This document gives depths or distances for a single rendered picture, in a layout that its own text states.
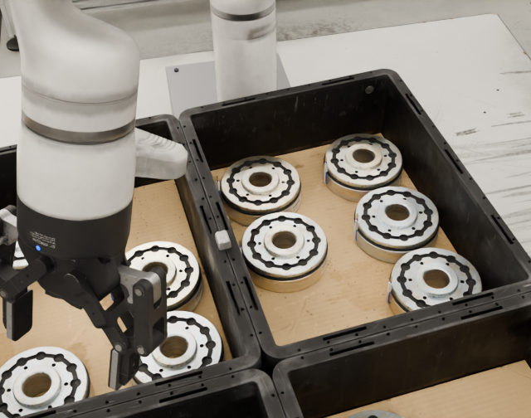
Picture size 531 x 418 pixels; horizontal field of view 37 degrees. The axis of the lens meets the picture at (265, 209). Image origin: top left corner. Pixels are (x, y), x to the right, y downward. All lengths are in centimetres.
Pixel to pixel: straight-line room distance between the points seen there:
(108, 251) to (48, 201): 5
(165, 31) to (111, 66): 245
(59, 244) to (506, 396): 53
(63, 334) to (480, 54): 96
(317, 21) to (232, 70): 178
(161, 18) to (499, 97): 176
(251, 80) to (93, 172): 70
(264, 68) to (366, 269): 36
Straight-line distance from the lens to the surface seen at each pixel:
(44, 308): 97
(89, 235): 52
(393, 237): 97
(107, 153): 50
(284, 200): 100
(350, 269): 97
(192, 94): 128
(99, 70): 47
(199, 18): 298
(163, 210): 105
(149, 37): 290
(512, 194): 128
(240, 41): 114
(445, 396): 88
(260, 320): 79
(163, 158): 55
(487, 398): 88
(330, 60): 151
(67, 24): 49
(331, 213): 103
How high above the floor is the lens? 157
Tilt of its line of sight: 45 degrees down
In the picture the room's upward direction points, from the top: 2 degrees counter-clockwise
